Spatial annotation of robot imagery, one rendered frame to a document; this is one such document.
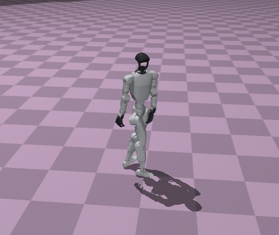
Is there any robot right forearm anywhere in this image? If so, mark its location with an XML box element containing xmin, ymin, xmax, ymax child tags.
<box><xmin>118</xmin><ymin>96</ymin><xmax>127</xmax><ymax>118</ymax></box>

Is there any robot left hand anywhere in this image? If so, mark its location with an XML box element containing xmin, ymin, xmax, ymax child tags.
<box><xmin>145</xmin><ymin>108</ymin><xmax>156</xmax><ymax>124</ymax></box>

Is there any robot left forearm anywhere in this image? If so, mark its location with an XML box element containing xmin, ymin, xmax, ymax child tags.
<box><xmin>150</xmin><ymin>95</ymin><xmax>157</xmax><ymax>111</ymax></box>

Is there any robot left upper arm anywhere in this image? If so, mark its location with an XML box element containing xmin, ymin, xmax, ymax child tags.
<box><xmin>150</xmin><ymin>70</ymin><xmax>158</xmax><ymax>96</ymax></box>

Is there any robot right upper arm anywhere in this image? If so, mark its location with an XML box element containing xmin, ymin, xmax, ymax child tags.
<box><xmin>122</xmin><ymin>74</ymin><xmax>134</xmax><ymax>102</ymax></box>

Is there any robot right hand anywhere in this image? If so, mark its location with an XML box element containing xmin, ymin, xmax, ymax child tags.
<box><xmin>115</xmin><ymin>115</ymin><xmax>124</xmax><ymax>127</ymax></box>

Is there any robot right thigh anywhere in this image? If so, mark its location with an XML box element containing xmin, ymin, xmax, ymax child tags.
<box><xmin>129</xmin><ymin>112</ymin><xmax>146</xmax><ymax>148</ymax></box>

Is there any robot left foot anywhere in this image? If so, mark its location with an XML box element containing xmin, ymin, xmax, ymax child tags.
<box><xmin>123</xmin><ymin>155</ymin><xmax>137</xmax><ymax>167</ymax></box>

